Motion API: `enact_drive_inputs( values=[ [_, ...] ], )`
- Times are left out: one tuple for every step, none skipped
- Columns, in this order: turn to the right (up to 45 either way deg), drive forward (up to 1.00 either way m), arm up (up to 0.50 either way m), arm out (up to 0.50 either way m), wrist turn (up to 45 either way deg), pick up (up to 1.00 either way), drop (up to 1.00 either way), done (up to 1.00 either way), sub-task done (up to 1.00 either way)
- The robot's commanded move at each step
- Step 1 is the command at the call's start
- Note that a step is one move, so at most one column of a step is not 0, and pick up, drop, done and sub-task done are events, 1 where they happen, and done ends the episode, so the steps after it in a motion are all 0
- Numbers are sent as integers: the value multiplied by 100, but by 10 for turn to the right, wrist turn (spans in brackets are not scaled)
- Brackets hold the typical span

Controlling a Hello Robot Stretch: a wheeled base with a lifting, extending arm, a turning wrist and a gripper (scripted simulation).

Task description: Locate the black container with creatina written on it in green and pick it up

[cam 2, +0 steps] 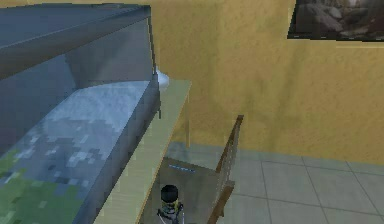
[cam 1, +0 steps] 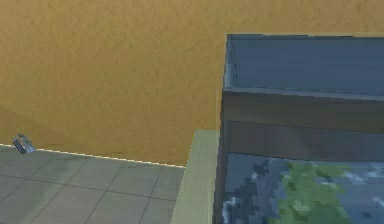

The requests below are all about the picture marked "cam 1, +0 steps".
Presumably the pale green wooden cabinet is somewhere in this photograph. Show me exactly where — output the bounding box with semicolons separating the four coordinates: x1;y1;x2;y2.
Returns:
169;129;221;224

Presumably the dark blue-grey wooden box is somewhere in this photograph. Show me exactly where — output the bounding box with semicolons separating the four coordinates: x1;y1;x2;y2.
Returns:
212;33;384;224

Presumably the small grey metal object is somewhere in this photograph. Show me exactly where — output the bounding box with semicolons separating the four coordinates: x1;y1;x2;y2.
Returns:
12;133;36;155

